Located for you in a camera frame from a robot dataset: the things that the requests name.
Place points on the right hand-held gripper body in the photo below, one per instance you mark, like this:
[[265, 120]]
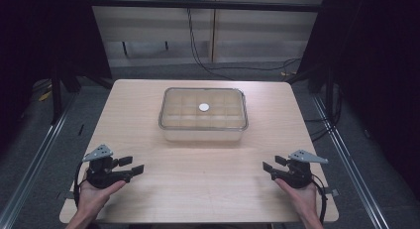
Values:
[[298, 171]]

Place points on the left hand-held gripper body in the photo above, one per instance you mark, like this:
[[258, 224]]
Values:
[[103, 174]]

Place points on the clear plastic container with lid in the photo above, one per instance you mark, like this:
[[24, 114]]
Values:
[[203, 114]]

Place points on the person's left hand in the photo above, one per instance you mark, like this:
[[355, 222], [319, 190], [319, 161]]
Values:
[[93, 197]]

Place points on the person's right hand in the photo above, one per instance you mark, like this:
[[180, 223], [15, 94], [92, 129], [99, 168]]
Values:
[[301, 197]]

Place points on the black metal stand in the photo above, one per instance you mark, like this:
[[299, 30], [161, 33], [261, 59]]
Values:
[[327, 90], [56, 93]]

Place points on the dark curtain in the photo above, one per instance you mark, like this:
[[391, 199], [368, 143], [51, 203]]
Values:
[[369, 73], [49, 57]]

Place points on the black metal crossbar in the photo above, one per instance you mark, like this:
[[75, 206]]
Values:
[[204, 5]]

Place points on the aluminium floor rail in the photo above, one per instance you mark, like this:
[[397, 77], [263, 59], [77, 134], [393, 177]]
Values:
[[31, 163], [353, 166]]

